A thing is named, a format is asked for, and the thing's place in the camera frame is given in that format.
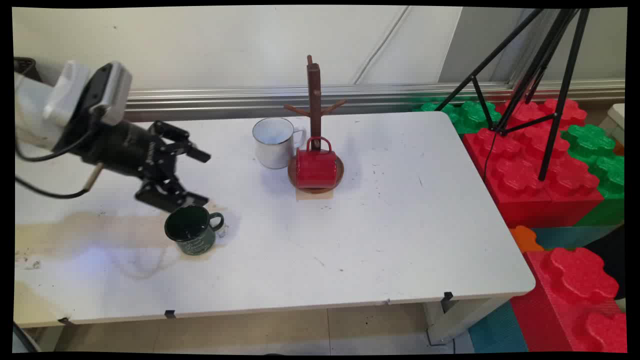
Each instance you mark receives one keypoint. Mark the dark green enamel mug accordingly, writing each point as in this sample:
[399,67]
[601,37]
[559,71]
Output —
[192,232]

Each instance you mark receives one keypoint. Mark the white enamel mug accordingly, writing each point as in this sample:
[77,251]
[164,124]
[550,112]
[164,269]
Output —
[274,145]

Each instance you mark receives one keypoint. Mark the white grey wrist camera box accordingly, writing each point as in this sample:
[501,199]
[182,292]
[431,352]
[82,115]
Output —
[102,92]

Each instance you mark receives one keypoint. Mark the white table leg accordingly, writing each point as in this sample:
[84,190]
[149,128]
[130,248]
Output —
[462,317]

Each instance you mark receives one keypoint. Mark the teal floor mat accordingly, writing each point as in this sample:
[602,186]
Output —
[497,330]

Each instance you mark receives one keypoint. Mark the red foam block, ribbed side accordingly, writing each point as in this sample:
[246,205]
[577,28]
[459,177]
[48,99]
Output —
[575,295]

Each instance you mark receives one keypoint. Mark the black table edge clip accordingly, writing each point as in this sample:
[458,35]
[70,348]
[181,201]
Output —
[64,321]
[447,296]
[170,314]

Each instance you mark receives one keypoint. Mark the large red foam block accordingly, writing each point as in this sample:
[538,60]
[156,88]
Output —
[530,170]

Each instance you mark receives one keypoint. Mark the red enamel mug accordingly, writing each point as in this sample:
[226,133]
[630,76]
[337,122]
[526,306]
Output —
[316,167]

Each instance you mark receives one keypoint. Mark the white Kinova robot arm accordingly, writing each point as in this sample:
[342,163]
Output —
[31,112]

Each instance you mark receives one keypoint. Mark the black tripod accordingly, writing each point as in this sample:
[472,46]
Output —
[550,75]

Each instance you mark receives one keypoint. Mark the tan cardboard pad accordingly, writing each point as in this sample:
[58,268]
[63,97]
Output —
[314,196]

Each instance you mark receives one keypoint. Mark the aluminium wall rail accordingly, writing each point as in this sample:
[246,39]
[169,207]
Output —
[250,100]

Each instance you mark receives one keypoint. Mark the brown wooden mug tree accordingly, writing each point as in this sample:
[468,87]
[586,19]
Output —
[314,100]

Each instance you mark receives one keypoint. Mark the green foam block, tall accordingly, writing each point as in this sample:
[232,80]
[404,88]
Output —
[602,165]

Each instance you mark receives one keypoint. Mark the green foam block, flat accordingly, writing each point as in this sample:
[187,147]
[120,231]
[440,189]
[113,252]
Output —
[472,115]

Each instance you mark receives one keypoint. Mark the dark woven basket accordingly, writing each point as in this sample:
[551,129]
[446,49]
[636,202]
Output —
[26,67]

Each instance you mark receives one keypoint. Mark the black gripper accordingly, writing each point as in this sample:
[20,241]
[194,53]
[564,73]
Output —
[117,147]

